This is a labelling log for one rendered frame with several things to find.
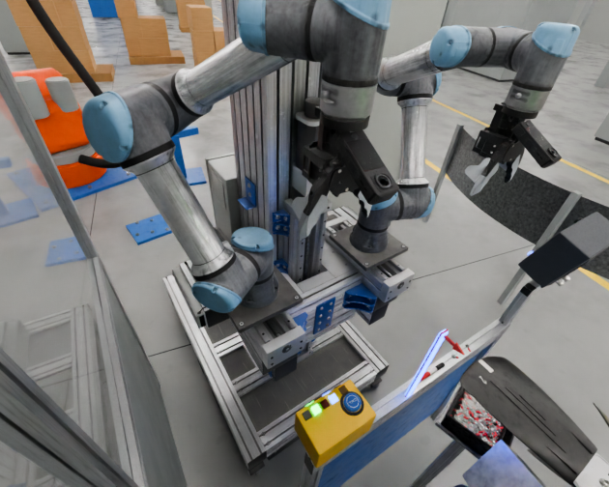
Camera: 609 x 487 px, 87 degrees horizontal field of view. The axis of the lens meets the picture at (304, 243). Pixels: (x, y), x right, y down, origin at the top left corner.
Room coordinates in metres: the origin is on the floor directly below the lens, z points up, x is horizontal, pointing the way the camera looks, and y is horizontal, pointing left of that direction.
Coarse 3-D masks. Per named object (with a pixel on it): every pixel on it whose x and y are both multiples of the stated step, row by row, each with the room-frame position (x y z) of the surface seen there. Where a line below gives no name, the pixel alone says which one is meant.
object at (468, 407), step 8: (464, 392) 0.50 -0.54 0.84; (464, 400) 0.47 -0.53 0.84; (472, 400) 0.48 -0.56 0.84; (456, 408) 0.45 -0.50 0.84; (464, 408) 0.45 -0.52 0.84; (472, 408) 0.45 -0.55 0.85; (480, 408) 0.45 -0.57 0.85; (456, 416) 0.42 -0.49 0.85; (472, 416) 0.43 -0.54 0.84; (480, 416) 0.43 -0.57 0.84; (488, 416) 0.43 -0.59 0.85; (464, 424) 0.40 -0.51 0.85; (472, 424) 0.40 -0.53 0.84; (480, 424) 0.41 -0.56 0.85; (488, 424) 0.41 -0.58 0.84; (496, 424) 0.41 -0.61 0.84; (480, 432) 0.38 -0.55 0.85; (496, 432) 0.39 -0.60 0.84; (488, 440) 0.36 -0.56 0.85; (496, 440) 0.37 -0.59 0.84
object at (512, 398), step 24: (504, 360) 0.42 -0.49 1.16; (480, 384) 0.34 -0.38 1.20; (504, 384) 0.35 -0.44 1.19; (528, 384) 0.36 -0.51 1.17; (504, 408) 0.29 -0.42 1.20; (528, 408) 0.30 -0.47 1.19; (552, 408) 0.31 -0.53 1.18; (528, 432) 0.25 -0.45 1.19; (552, 432) 0.26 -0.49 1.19; (576, 432) 0.26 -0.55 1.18; (552, 456) 0.22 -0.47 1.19; (576, 456) 0.22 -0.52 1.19
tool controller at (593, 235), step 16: (576, 224) 0.88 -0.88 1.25; (592, 224) 0.90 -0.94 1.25; (608, 224) 0.92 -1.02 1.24; (560, 240) 0.82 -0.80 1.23; (576, 240) 0.81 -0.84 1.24; (592, 240) 0.83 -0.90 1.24; (608, 240) 0.84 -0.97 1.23; (528, 256) 0.86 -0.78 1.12; (544, 256) 0.83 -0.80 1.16; (560, 256) 0.80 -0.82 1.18; (576, 256) 0.77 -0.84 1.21; (592, 256) 0.76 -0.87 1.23; (528, 272) 0.83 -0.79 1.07; (544, 272) 0.80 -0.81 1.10; (560, 272) 0.77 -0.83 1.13
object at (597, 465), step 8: (600, 456) 0.23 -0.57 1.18; (592, 464) 0.21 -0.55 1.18; (600, 464) 0.21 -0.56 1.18; (608, 464) 0.21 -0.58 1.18; (584, 472) 0.20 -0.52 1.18; (592, 472) 0.20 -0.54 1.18; (600, 472) 0.20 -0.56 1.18; (608, 472) 0.20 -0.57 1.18; (576, 480) 0.18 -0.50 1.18; (584, 480) 0.19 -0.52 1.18; (592, 480) 0.19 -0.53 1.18; (608, 480) 0.19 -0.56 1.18
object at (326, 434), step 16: (352, 384) 0.38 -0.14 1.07; (320, 400) 0.34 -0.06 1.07; (320, 416) 0.30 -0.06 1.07; (336, 416) 0.31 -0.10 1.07; (352, 416) 0.31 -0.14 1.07; (368, 416) 0.31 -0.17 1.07; (304, 432) 0.27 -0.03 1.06; (320, 432) 0.27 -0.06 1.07; (336, 432) 0.27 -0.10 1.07; (352, 432) 0.28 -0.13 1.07; (320, 448) 0.24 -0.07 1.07; (336, 448) 0.25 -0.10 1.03; (320, 464) 0.23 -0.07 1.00
